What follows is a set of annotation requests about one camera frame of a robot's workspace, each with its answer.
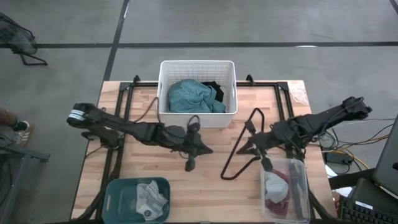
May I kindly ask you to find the grey metal stand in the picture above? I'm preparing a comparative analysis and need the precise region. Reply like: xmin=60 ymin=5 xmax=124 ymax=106
xmin=0 ymin=134 xmax=51 ymax=224

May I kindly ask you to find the white paper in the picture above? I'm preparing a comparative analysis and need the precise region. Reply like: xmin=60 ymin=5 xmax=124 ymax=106
xmin=325 ymin=164 xmax=354 ymax=198

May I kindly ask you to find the black garment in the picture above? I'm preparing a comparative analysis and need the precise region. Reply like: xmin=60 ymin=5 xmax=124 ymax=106
xmin=201 ymin=81 xmax=225 ymax=103

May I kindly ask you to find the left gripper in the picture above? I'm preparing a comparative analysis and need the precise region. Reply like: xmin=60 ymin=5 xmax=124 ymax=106
xmin=166 ymin=121 xmax=214 ymax=172

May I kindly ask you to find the person's leg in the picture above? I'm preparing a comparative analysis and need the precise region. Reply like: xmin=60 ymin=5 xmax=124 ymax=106
xmin=0 ymin=107 xmax=19 ymax=128

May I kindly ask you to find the grey cable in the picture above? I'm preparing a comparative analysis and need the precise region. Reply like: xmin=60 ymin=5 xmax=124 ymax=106
xmin=369 ymin=117 xmax=396 ymax=124

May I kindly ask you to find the clear plastic bin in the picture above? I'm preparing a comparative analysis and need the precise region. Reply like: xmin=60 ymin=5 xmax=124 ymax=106
xmin=259 ymin=157 xmax=312 ymax=224

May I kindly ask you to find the white printed cloth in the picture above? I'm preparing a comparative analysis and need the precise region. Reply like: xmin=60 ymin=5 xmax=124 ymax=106
xmin=136 ymin=179 xmax=169 ymax=222

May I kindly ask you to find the grey laptop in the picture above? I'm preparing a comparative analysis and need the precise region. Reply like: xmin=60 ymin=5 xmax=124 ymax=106
xmin=372 ymin=114 xmax=398 ymax=200

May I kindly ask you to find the maroon cloth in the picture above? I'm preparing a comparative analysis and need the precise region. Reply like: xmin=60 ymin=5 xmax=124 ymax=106
xmin=264 ymin=169 xmax=292 ymax=215

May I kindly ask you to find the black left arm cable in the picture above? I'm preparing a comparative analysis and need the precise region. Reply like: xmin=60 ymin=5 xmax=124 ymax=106
xmin=133 ymin=96 xmax=161 ymax=124

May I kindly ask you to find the teal plastic bin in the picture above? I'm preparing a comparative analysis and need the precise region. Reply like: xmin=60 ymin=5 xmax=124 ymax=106
xmin=102 ymin=177 xmax=172 ymax=224

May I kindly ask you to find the black keyboard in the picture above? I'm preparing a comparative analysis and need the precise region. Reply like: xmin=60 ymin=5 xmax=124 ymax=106
xmin=338 ymin=197 xmax=398 ymax=224

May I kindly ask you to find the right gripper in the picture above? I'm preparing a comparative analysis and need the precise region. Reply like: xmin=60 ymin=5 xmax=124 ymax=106
xmin=236 ymin=120 xmax=298 ymax=172

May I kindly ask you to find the black clothes hanger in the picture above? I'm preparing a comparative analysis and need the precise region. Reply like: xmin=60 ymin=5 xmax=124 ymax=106
xmin=220 ymin=107 xmax=268 ymax=180

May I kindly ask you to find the black flat bar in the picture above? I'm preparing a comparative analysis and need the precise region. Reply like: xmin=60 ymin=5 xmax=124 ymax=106
xmin=328 ymin=169 xmax=376 ymax=190

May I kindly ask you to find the person's shoe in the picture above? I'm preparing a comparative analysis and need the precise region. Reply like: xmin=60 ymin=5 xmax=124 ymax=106
xmin=11 ymin=120 xmax=34 ymax=147

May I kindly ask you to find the clear plastic wrap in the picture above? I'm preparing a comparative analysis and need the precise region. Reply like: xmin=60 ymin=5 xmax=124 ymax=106
xmin=287 ymin=81 xmax=309 ymax=106

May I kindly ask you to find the yellow cable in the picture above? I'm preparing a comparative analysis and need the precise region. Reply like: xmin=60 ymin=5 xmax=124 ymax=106
xmin=337 ymin=134 xmax=391 ymax=170

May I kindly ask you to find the black power adapter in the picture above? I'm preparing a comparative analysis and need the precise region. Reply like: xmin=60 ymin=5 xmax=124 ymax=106
xmin=324 ymin=151 xmax=354 ymax=166

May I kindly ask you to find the white perforated plastic basket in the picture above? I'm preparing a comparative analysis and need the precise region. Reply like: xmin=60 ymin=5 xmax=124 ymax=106
xmin=157 ymin=60 xmax=239 ymax=129

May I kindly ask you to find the teal patterned shirt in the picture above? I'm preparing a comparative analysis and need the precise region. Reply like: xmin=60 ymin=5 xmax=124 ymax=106
xmin=167 ymin=78 xmax=227 ymax=114

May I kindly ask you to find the black metal table frame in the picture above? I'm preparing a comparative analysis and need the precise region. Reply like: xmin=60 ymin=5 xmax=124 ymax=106
xmin=73 ymin=74 xmax=339 ymax=224

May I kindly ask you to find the black mesh chair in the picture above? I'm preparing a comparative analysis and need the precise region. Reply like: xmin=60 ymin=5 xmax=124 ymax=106
xmin=0 ymin=12 xmax=49 ymax=67

